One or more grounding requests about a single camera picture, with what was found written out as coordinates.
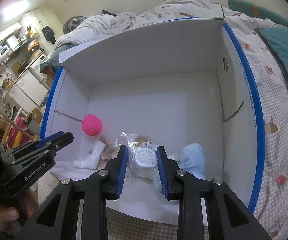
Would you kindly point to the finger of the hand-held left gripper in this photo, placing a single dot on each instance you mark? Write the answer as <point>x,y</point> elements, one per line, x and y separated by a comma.
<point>43,155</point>
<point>59,137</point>

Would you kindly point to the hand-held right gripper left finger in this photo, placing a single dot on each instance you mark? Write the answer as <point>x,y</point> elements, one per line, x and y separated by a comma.
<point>122,170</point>

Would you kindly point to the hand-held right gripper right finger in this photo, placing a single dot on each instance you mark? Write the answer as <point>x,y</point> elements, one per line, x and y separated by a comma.
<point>162,172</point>

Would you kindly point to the white plush toy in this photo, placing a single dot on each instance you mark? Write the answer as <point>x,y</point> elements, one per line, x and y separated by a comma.
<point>174,157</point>

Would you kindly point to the clear plastic toy packet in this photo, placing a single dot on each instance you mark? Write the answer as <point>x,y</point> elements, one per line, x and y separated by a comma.
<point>141,155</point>

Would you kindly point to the beige lace scrunchie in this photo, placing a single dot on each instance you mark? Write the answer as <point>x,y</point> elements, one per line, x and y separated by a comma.
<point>107,148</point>

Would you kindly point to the light blue plush toy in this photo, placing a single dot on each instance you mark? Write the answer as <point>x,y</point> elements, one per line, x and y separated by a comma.
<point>191,162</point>

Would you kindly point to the white sock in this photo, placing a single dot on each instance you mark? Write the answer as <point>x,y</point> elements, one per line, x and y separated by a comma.
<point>91,157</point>

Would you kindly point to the pink soft ball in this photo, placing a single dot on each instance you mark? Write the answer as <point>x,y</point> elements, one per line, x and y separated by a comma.
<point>92,125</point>

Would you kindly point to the blue cardboard box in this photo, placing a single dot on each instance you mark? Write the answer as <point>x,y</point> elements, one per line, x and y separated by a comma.
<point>159,100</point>

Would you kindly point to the person's left hand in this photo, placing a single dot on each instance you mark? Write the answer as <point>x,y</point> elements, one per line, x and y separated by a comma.
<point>2,215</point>

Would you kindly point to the small brown cardboard box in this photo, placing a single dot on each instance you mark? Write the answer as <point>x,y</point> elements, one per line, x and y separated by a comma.
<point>35,116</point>

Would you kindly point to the red suitcase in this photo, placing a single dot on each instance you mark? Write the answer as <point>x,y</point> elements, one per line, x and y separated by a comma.
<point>16,130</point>

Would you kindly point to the white kitchen cabinets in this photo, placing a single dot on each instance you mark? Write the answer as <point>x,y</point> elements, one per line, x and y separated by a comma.
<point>26,85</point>

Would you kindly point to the black hanging garment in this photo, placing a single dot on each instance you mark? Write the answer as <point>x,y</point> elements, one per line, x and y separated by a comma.
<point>49,33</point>

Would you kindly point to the dark patterned cushion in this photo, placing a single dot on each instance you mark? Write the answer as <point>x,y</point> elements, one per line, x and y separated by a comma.
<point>71,23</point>

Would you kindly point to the printed quilt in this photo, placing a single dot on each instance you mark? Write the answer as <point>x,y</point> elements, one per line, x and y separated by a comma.
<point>146,12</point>

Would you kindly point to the teal pillow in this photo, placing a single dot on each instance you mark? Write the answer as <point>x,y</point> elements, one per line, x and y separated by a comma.
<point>284,55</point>

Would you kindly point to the teal cushion with orange stripe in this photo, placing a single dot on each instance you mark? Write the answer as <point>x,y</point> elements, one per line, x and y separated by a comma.
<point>254,7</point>

